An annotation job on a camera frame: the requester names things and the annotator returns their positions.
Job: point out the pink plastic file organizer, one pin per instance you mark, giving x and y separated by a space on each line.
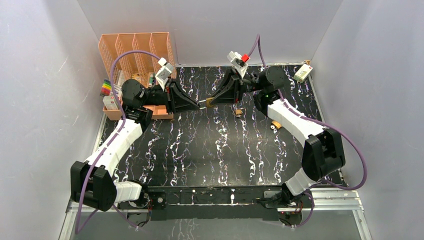
139 66

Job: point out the colourful marker pen set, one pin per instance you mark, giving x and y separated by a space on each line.
106 88

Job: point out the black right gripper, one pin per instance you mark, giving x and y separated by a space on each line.
226 95

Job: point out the small white red box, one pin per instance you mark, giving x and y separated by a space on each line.
110 103

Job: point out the small brass padlock with key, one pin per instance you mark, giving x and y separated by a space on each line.
206 103

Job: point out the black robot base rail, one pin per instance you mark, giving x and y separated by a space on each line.
264 202

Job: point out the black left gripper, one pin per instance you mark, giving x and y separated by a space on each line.
169 97

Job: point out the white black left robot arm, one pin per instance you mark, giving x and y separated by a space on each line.
91 180

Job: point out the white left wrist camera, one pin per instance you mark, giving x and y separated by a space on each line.
164 72

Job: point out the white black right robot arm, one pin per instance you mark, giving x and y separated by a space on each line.
323 151

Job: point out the white green small box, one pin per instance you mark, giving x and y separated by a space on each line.
302 73

